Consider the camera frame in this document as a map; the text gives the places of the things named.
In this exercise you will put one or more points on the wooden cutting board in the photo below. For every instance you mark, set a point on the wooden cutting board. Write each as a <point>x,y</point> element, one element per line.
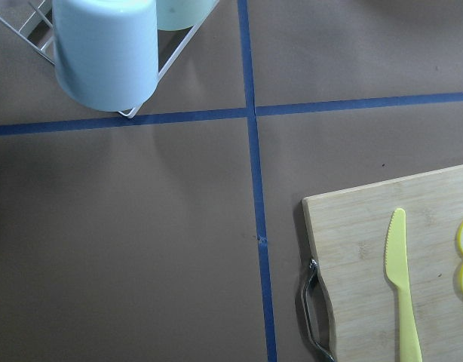
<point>348,229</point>

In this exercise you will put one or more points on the green cup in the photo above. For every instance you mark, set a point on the green cup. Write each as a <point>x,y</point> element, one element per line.
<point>175,15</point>

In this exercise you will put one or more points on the yellow plastic knife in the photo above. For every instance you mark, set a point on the yellow plastic knife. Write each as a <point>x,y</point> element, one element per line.
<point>397,271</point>

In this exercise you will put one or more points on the blue cup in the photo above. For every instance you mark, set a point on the blue cup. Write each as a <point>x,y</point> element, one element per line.
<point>106,52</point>

